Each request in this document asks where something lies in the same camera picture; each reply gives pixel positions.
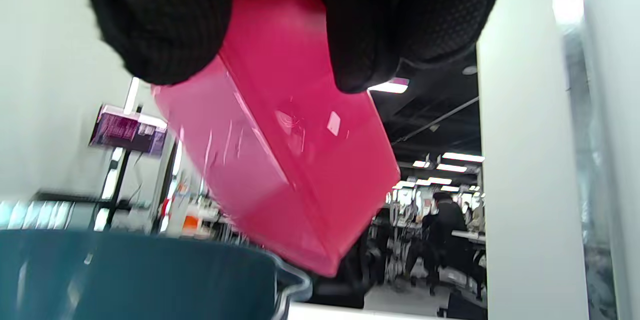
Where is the person's right hand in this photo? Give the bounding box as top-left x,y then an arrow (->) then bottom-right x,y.
65,0 -> 502,94

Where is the teal plastic basin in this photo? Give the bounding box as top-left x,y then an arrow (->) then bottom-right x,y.
0,230 -> 313,320

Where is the purple sign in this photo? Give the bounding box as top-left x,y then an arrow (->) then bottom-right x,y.
89,105 -> 168,156

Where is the row of ceiling light panels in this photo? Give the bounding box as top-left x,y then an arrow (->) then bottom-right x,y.
367,77 -> 487,193

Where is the red plastic container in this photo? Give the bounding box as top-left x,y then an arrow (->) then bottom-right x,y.
151,0 -> 402,278

